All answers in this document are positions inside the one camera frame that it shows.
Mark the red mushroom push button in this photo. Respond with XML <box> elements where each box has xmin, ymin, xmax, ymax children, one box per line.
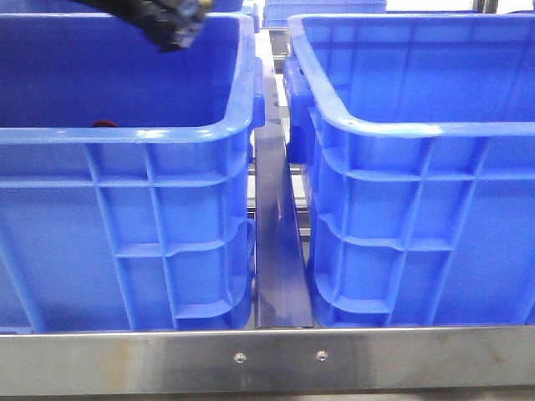
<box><xmin>91</xmin><ymin>119</ymin><xmax>118</xmax><ymax>128</ymax></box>

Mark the stainless steel front rail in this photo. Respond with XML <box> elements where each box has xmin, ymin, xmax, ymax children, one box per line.
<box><xmin>1</xmin><ymin>326</ymin><xmax>534</xmax><ymax>397</ymax></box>

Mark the rear right blue crate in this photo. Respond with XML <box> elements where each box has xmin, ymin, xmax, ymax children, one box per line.
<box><xmin>263</xmin><ymin>0</ymin><xmax>387</xmax><ymax>28</ymax></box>

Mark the right blue plastic crate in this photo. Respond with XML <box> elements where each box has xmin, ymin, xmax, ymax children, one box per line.
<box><xmin>284</xmin><ymin>13</ymin><xmax>534</xmax><ymax>327</ymax></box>

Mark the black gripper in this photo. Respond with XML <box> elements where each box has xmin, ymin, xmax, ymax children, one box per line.
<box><xmin>79</xmin><ymin>0</ymin><xmax>211</xmax><ymax>53</ymax></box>

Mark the metal divider bar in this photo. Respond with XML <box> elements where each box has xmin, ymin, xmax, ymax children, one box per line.
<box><xmin>255</xmin><ymin>71</ymin><xmax>313</xmax><ymax>328</ymax></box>

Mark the rear left blue crate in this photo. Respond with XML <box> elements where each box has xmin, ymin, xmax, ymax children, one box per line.
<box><xmin>1</xmin><ymin>0</ymin><xmax>258</xmax><ymax>23</ymax></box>

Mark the blue plastic crate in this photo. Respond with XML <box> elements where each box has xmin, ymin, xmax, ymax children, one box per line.
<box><xmin>1</xmin><ymin>13</ymin><xmax>265</xmax><ymax>334</ymax></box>
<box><xmin>284</xmin><ymin>13</ymin><xmax>534</xmax><ymax>327</ymax></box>

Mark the left blue plastic crate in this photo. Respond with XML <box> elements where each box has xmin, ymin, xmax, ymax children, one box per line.
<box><xmin>1</xmin><ymin>13</ymin><xmax>265</xmax><ymax>334</ymax></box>

